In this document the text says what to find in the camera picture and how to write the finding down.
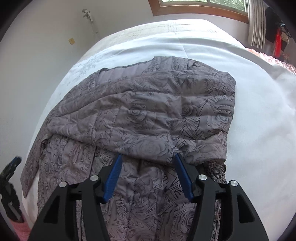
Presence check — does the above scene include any grey quilted floral jacket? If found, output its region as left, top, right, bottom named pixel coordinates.
left=21, top=56, right=236, bottom=240

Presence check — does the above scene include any white bed sheet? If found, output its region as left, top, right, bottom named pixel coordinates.
left=21, top=20, right=295, bottom=240

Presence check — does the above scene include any pink floral quilt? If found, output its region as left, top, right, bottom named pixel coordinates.
left=247, top=48, right=296, bottom=75

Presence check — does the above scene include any red hanging bag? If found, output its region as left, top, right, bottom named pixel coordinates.
left=273, top=28, right=281, bottom=58

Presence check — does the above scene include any white pleated curtain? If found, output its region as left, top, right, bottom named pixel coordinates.
left=247, top=0, right=266, bottom=50

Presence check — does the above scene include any wooden framed window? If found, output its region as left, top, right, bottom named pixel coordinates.
left=148, top=0, right=249, bottom=24

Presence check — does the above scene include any yellow wall outlet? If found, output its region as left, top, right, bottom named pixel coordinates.
left=69, top=38, right=75, bottom=45

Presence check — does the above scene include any white wall pipe fixture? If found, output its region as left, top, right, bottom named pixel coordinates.
left=82, top=9, right=94, bottom=23

